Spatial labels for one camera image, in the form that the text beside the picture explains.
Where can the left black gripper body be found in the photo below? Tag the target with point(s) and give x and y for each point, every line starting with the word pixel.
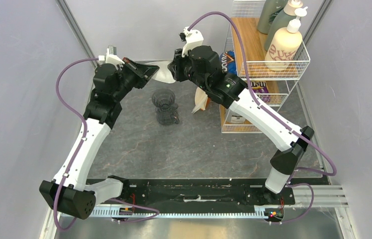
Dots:
pixel 129 79

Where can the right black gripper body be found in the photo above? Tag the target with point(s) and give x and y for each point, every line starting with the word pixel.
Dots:
pixel 183 68

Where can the white paper coffee filter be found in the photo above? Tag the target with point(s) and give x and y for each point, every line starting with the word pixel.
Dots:
pixel 163 75

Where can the dark transparent coffee dripper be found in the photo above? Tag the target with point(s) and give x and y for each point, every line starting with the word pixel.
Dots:
pixel 164 101

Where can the clear glass carafe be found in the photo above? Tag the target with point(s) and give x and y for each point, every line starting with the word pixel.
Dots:
pixel 167 117

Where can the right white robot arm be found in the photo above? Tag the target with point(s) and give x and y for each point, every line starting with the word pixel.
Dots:
pixel 202 66

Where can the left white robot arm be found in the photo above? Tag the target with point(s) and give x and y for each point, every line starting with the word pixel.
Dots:
pixel 68 191

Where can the stack of paper filters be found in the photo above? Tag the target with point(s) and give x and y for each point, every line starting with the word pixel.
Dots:
pixel 201 100

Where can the blue Doritos chip bag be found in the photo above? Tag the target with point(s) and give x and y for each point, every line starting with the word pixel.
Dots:
pixel 228 62

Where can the yellow M&M's candy bag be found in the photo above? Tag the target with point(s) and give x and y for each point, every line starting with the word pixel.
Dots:
pixel 260 90

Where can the dark green bottle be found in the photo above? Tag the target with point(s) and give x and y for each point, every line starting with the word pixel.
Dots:
pixel 270 10

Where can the cream pump bottle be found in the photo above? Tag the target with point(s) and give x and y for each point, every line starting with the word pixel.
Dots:
pixel 284 46

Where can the green pump bottle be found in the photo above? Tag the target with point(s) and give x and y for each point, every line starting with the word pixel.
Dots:
pixel 283 19

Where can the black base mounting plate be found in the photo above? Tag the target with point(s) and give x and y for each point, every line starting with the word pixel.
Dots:
pixel 208 195

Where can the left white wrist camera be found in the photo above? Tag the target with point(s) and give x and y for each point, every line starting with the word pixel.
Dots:
pixel 111 57

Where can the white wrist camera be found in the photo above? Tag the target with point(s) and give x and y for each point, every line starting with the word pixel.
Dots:
pixel 111 57
pixel 192 38

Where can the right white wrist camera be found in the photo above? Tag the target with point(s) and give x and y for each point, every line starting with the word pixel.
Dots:
pixel 192 38

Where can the white wire shelf rack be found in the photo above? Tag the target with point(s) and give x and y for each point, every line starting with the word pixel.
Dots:
pixel 245 15

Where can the aluminium frame rail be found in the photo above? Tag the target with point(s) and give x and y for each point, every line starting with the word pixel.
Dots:
pixel 322 211

